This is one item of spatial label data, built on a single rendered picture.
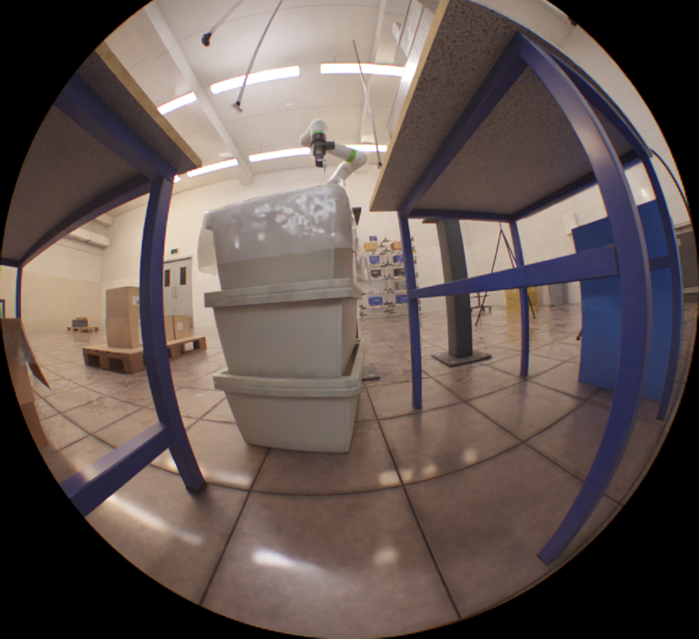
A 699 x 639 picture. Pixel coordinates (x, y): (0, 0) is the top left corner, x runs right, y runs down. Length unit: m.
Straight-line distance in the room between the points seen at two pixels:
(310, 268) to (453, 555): 0.64
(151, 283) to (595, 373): 1.31
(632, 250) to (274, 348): 0.64
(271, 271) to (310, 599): 0.66
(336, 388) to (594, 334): 0.92
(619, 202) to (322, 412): 0.64
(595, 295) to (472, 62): 0.84
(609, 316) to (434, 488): 0.78
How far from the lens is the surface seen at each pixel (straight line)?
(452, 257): 1.43
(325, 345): 0.54
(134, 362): 1.92
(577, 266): 0.28
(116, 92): 0.46
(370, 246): 5.53
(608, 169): 0.27
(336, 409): 0.58
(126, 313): 2.17
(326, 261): 0.54
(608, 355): 1.01
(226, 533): 0.52
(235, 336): 0.63
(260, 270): 0.59
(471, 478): 0.58
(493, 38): 0.40
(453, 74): 0.42
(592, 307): 1.01
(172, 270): 7.95
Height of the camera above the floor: 0.40
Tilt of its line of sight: 4 degrees up
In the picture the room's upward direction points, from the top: 5 degrees counter-clockwise
